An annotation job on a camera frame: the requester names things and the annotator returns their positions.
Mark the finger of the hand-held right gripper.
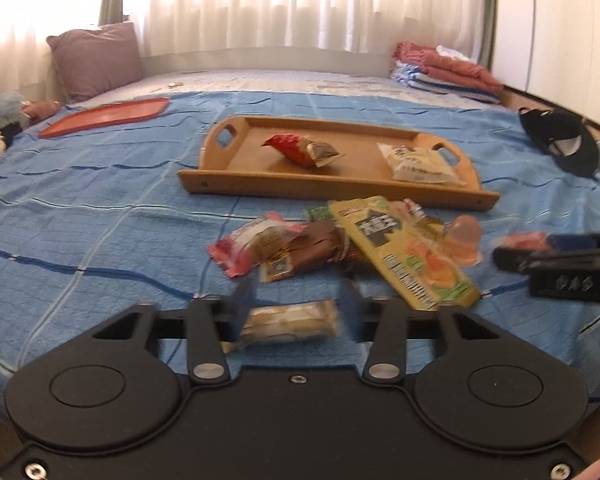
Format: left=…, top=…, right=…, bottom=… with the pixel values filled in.
left=491, top=246, right=600, bottom=275
left=546, top=230, right=600, bottom=254

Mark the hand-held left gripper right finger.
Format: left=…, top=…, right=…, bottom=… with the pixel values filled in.
left=340, top=277, right=508, bottom=387

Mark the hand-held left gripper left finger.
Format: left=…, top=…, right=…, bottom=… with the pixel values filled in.
left=87, top=276, right=257, bottom=387

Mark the orange snack packet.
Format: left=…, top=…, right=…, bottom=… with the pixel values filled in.
left=494, top=231, right=551, bottom=252

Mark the beige snack packet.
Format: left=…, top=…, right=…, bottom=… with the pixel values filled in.
left=221, top=299, right=342, bottom=354

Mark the orange jelly cup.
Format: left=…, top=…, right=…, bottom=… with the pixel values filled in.
left=442, top=215, right=483, bottom=267

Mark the pink and white candy packet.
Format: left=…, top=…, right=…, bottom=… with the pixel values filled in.
left=209, top=212, right=306, bottom=278

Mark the brown snack packet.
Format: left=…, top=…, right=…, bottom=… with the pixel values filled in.
left=260, top=220, right=353, bottom=282

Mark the yellow green snack packet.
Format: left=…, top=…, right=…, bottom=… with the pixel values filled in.
left=328, top=196, right=482, bottom=311

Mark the wooden tray with handles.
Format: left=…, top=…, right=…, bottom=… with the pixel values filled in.
left=177, top=116, right=502, bottom=211

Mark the small yellow snack packet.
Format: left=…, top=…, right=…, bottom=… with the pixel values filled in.
left=402, top=199, right=446, bottom=241

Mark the black cap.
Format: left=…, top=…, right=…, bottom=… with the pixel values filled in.
left=518, top=107, right=600, bottom=179

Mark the white snack packet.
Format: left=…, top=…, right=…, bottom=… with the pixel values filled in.
left=377, top=142, right=468, bottom=187

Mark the red snack packet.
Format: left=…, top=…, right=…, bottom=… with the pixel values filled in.
left=261, top=133, right=342, bottom=168

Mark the blue checked blanket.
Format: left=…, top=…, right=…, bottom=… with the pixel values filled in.
left=0, top=89, right=600, bottom=411

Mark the folded blue striped blanket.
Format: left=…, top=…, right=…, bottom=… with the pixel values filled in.
left=390, top=60, right=502, bottom=106

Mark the folded pink blanket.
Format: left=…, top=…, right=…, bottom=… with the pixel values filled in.
left=394, top=41, right=504, bottom=94

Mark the white folded cloth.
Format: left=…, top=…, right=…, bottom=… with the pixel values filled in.
left=436, top=45, right=474, bottom=62

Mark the white patterned bed sheet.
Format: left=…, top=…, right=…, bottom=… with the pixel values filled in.
left=95, top=69, right=503, bottom=111

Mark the red plastic tray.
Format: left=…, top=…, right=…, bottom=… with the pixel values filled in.
left=39, top=97, right=171, bottom=139

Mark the brown pink plush item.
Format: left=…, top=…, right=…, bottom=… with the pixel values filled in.
left=21, top=100, right=62, bottom=122

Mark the mauve pillow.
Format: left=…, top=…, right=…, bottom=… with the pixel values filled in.
left=46, top=22, right=143, bottom=104

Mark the dark cloth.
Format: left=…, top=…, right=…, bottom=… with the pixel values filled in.
left=0, top=121, right=25, bottom=147

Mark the sheer white curtain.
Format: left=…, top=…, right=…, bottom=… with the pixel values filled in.
left=0, top=0, right=487, bottom=97

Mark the blue fuzzy cloth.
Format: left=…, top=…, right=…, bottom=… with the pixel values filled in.
left=0, top=87, right=28, bottom=131

